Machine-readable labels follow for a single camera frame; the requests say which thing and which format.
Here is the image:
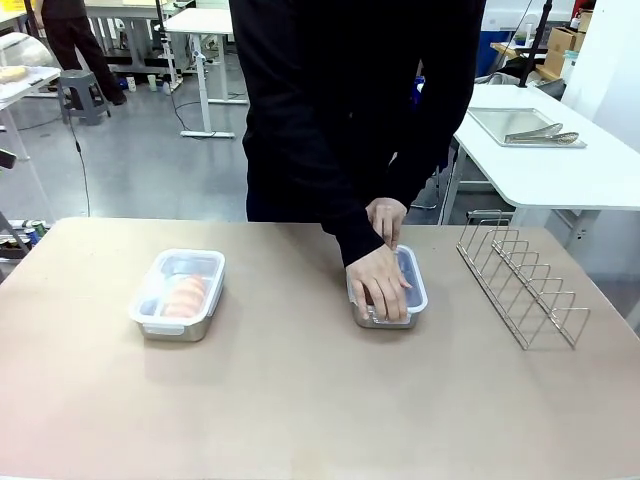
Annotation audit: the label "metal tongs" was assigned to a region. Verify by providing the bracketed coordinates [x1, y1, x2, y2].
[503, 122, 581, 147]

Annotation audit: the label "white standing desk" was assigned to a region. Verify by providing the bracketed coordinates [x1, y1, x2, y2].
[163, 7, 250, 139]

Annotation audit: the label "person's left forearm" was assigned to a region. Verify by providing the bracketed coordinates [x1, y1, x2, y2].
[393, 89, 479, 212]

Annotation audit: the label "clear plastic dome cover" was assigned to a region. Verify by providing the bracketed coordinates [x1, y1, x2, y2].
[0, 31, 54, 69]

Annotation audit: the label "white table with food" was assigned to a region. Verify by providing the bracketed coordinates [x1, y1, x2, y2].
[0, 64, 62, 162]

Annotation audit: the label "golden croissant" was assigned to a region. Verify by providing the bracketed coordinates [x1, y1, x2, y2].
[161, 274, 208, 319]

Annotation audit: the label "perforated metal baking tray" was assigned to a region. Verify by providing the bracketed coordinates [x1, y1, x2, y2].
[466, 107, 588, 150]

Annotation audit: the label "bystander in black trousers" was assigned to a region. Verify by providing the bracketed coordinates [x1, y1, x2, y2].
[40, 0, 128, 107]

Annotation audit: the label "black stand pole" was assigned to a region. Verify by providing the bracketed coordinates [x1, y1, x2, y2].
[518, 0, 554, 89]

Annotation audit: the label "cans on low shelf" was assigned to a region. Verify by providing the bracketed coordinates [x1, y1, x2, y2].
[0, 209, 51, 262]

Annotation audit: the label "person's right forearm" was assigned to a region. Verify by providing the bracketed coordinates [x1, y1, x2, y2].
[299, 159, 387, 269]

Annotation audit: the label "thin black hanging cable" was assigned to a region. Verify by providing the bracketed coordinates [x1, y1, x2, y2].
[66, 112, 92, 217]

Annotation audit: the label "person's right hand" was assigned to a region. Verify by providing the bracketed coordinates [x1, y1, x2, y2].
[345, 243, 414, 322]

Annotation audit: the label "cardboard box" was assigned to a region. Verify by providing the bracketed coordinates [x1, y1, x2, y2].
[543, 25, 585, 79]

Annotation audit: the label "person in black clothes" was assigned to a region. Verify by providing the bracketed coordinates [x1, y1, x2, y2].
[227, 0, 488, 269]

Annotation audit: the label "wire lid rack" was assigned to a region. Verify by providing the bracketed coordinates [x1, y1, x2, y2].
[455, 208, 592, 352]

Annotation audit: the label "grey plastic stool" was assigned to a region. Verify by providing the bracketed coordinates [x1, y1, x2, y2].
[57, 69, 113, 127]

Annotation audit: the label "person's left hand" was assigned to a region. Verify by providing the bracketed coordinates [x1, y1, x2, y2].
[365, 197, 409, 250]

